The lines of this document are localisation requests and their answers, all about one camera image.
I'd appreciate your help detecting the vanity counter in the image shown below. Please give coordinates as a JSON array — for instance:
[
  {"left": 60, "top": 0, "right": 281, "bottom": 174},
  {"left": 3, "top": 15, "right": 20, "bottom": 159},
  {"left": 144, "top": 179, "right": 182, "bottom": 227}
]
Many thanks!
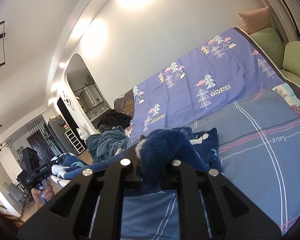
[{"left": 87, "top": 106, "right": 110, "bottom": 122}]

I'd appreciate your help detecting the tall green houseplant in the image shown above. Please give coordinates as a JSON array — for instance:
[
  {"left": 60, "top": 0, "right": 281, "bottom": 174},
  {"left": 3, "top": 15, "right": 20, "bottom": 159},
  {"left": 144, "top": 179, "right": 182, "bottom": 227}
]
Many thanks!
[{"left": 44, "top": 124, "right": 58, "bottom": 150}]

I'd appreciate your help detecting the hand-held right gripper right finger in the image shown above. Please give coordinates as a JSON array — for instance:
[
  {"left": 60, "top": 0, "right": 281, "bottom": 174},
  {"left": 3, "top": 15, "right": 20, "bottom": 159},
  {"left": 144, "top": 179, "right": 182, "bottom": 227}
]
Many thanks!
[{"left": 164, "top": 159, "right": 283, "bottom": 240}]

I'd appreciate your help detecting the wall clock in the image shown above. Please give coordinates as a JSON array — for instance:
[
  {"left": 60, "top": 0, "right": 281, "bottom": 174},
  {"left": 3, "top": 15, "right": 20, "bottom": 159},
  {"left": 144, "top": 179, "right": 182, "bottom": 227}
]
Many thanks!
[{"left": 62, "top": 91, "right": 72, "bottom": 110}]

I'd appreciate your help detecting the grey dining chair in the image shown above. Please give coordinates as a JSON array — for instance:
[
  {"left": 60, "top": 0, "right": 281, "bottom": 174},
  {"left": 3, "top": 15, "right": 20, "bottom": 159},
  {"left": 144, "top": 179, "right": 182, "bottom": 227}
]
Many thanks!
[{"left": 6, "top": 182, "right": 24, "bottom": 207}]

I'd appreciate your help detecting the peach pillow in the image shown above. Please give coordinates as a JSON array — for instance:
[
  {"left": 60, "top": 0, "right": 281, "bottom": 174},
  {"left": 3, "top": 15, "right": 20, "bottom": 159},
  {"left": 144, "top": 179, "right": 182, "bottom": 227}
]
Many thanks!
[{"left": 238, "top": 6, "right": 272, "bottom": 34}]

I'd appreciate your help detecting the person's hair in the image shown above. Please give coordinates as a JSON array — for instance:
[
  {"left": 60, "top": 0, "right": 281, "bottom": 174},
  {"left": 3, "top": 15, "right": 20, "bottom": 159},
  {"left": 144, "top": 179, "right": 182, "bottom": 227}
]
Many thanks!
[{"left": 0, "top": 209, "right": 24, "bottom": 230}]

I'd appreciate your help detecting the dark branch-print blanket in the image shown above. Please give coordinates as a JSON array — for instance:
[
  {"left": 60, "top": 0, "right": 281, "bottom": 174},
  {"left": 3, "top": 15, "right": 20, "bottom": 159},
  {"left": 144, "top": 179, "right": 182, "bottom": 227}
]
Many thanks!
[{"left": 114, "top": 90, "right": 135, "bottom": 118}]

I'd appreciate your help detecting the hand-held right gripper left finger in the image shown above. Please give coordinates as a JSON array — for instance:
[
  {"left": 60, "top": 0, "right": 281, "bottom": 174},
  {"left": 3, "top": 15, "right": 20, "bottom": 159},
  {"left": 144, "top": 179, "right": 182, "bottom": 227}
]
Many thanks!
[{"left": 17, "top": 134, "right": 145, "bottom": 240}]

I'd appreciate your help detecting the black clothes heap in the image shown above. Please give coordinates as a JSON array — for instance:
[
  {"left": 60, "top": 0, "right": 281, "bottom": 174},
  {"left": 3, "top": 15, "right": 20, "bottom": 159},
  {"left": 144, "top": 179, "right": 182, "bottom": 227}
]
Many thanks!
[{"left": 97, "top": 109, "right": 132, "bottom": 132}]

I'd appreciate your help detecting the teal fleece blanket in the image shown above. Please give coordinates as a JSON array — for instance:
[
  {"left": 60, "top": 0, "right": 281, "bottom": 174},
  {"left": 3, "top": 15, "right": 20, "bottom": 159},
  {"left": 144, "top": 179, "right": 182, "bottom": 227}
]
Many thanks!
[{"left": 86, "top": 125, "right": 133, "bottom": 163}]

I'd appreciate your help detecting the blue star-print fleece jacket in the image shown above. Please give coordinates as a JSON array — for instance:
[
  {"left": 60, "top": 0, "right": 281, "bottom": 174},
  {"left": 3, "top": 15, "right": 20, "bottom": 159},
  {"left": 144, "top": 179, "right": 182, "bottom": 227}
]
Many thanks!
[{"left": 50, "top": 127, "right": 224, "bottom": 197}]

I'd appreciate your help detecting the wall mirror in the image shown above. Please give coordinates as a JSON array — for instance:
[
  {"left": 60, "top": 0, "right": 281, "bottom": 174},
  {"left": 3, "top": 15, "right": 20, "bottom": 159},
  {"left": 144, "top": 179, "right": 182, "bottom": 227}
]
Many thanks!
[{"left": 74, "top": 83, "right": 98, "bottom": 105}]

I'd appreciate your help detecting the person's left hand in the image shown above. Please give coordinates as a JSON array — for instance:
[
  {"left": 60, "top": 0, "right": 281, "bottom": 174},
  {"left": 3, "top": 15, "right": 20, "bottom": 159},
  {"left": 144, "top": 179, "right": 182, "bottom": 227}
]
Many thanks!
[{"left": 31, "top": 179, "right": 55, "bottom": 202}]

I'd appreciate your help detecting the dark entry door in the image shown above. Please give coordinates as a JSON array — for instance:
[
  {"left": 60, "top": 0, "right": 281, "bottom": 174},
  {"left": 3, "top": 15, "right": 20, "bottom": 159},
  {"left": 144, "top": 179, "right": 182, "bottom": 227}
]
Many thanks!
[{"left": 27, "top": 134, "right": 52, "bottom": 155}]

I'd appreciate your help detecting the cartoon print bed cover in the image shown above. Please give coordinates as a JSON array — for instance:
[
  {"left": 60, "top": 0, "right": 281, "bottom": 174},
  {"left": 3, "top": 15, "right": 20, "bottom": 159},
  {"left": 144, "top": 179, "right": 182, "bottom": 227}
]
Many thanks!
[{"left": 271, "top": 81, "right": 300, "bottom": 127}]

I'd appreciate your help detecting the white shelf rack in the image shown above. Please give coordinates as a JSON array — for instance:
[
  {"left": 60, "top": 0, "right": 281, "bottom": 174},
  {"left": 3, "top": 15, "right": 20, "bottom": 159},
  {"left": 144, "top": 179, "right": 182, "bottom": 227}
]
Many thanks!
[{"left": 63, "top": 129, "right": 85, "bottom": 155}]

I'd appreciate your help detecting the green pillow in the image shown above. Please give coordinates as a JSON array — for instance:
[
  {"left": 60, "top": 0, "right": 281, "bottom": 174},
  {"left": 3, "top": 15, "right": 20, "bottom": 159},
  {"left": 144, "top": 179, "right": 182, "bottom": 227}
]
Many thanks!
[
  {"left": 249, "top": 27, "right": 285, "bottom": 69},
  {"left": 282, "top": 40, "right": 300, "bottom": 80}
]

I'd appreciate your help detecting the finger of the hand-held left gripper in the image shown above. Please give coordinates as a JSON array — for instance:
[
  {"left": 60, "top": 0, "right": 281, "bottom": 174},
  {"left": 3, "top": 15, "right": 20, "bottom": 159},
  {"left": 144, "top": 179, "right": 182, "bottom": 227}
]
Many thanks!
[{"left": 39, "top": 156, "right": 63, "bottom": 178}]

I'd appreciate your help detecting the dark grey cabinet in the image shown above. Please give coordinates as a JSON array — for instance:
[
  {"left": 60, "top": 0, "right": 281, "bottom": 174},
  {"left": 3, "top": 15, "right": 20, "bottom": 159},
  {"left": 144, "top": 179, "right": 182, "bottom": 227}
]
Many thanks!
[{"left": 47, "top": 116, "right": 72, "bottom": 153}]

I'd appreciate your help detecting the grey striped bed sheet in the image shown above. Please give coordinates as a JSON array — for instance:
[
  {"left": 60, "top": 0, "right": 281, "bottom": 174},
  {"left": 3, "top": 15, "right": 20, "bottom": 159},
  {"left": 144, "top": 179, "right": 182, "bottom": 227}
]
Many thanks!
[{"left": 120, "top": 87, "right": 300, "bottom": 240}]

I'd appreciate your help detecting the purple tree-print sheet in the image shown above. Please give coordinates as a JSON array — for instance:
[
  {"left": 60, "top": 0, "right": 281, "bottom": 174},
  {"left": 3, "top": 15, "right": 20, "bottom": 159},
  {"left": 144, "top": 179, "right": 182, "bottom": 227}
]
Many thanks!
[{"left": 132, "top": 26, "right": 285, "bottom": 133}]

